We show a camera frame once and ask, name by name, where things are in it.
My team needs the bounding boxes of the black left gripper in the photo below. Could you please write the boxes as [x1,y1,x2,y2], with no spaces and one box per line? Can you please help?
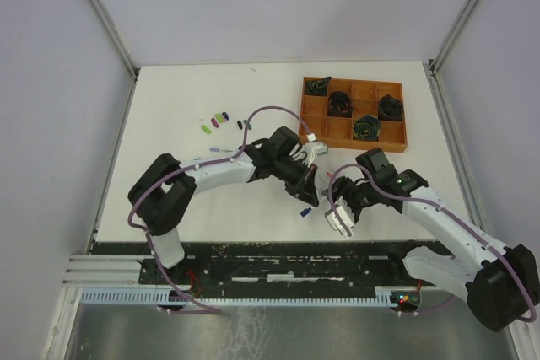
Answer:
[273,156,318,208]

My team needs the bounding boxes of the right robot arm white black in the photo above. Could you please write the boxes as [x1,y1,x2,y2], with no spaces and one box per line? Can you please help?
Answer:
[327,148,539,332]

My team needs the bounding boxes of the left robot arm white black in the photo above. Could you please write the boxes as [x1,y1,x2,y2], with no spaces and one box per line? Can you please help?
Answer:
[127,126,328,284]

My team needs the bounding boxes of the orange wooden compartment tray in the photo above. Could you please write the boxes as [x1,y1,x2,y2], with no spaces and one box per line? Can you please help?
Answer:
[298,77,408,153]

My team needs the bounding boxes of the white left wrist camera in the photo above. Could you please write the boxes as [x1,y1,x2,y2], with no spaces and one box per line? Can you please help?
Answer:
[303,133,329,166]

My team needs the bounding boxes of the black cable coil middle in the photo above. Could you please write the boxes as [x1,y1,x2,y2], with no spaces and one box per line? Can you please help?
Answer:
[327,90,354,118]

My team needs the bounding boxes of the black cable bundle right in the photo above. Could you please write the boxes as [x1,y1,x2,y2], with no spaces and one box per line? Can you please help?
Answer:
[378,94,405,121]

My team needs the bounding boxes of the black cable bundle top-left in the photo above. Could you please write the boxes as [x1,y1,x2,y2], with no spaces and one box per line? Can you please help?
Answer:
[305,76,333,97]

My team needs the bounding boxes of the white slotted cable duct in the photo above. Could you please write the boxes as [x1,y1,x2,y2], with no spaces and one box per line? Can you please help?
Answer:
[79,287,397,308]

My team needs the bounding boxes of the aluminium frame post right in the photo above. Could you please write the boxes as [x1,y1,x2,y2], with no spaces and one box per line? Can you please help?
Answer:
[429,0,482,75]

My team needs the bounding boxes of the aluminium frame post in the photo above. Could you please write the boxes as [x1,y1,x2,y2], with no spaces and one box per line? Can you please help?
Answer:
[62,0,140,78]
[429,0,482,75]

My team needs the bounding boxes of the aluminium frame post left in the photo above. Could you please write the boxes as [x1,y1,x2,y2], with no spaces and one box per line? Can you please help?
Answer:
[62,0,140,78]

